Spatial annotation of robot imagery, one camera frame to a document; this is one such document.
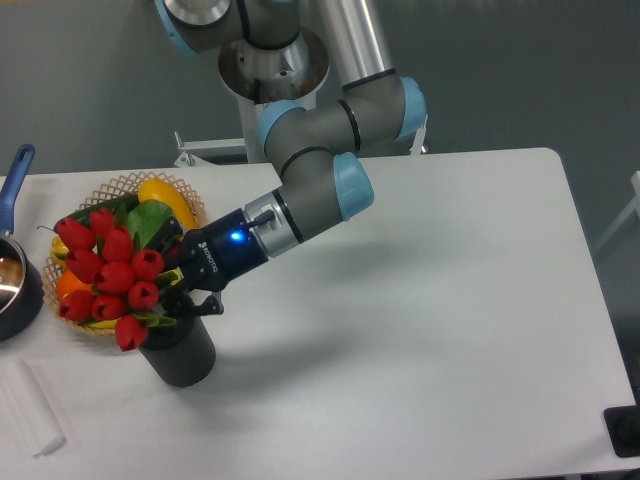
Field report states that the yellow squash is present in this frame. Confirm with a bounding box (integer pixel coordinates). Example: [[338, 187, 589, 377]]
[[138, 178, 198, 230]]

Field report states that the red tulip bouquet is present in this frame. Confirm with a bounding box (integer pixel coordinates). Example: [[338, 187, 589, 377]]
[[57, 219, 177, 351]]

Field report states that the green bok choy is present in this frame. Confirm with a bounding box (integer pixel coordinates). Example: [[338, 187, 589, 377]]
[[125, 200, 176, 250]]

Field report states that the woven wicker basket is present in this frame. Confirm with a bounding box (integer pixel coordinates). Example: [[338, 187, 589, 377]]
[[41, 171, 207, 314]]

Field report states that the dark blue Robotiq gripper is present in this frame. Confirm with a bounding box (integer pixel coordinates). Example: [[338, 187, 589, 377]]
[[152, 209, 268, 318]]

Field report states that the white metal frame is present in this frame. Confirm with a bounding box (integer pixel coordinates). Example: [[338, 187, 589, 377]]
[[173, 119, 431, 168]]

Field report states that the black ribbed vase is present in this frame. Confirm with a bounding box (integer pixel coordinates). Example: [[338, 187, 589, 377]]
[[139, 317, 216, 388]]

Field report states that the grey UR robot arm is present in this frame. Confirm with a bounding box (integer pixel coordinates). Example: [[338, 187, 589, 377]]
[[155, 1, 427, 317]]

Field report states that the yellow bell pepper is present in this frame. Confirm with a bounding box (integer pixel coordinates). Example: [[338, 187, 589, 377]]
[[50, 236, 69, 269]]

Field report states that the dark pot blue handle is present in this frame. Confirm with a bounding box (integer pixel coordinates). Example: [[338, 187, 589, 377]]
[[1, 144, 43, 341]]

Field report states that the black device at edge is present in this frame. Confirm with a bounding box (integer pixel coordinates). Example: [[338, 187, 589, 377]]
[[603, 405, 639, 458]]

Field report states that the dark green cucumber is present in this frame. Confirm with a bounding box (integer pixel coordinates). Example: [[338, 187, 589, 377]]
[[44, 194, 139, 239]]

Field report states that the orange fruit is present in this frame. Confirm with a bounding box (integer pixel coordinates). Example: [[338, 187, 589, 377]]
[[55, 270, 93, 301]]

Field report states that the yellow banana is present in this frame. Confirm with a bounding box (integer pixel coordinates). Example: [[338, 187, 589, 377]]
[[80, 319, 118, 330]]

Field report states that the white folded cloth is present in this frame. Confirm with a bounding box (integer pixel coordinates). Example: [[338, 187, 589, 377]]
[[1, 359, 66, 457]]

